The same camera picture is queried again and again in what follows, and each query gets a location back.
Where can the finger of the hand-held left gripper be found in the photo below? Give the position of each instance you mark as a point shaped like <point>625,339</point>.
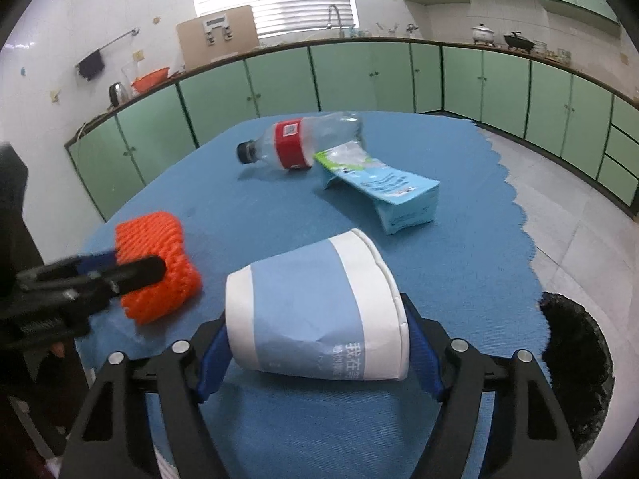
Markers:
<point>140,274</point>
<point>97,261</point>

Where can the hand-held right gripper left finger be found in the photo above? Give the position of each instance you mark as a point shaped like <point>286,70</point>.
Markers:
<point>214,354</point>

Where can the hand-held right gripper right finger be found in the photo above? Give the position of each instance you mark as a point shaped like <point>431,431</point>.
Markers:
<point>424,354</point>

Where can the orange foam net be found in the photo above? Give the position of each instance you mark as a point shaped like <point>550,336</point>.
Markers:
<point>154,239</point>

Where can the white and blue paper cup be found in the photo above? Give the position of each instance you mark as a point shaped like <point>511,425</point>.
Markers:
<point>299,309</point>

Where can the black trash bin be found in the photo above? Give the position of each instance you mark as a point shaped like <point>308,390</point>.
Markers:
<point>579,359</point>

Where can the person's left hand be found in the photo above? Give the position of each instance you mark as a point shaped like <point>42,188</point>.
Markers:
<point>59,350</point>

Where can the blue tablecloth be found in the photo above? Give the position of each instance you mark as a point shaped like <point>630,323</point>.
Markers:
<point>279,209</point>

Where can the light blue milk carton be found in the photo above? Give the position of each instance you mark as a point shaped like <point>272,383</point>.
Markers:
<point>399,194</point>

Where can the steel electric kettle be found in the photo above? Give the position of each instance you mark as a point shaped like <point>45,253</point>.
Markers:
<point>118,95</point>

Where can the orange plastic basin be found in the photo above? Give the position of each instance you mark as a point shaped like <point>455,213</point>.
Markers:
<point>150,80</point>

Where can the clear plastic jug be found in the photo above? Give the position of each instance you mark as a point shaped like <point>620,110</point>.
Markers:
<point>129,72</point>

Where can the dark hanging cloth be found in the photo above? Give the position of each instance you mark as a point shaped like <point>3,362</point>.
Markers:
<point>91,66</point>

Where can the clear plastic bottle red label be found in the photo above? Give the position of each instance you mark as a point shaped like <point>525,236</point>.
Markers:
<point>319,134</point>

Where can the cardboard board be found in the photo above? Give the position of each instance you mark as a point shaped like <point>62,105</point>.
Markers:
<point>239,45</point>

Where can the green base kitchen cabinets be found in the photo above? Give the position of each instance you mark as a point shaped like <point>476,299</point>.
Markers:
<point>349,80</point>

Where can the white lidded pot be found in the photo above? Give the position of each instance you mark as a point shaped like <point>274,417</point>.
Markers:
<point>483,35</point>

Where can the black wok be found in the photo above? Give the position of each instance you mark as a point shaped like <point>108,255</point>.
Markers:
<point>518,42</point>

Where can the row of glass jars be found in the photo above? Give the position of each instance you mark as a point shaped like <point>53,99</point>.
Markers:
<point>551,52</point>

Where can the metal kitchen faucet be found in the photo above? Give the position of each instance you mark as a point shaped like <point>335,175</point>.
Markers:
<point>333,10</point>

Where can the metal towel rail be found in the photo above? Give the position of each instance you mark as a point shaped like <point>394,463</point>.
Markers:
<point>120,37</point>

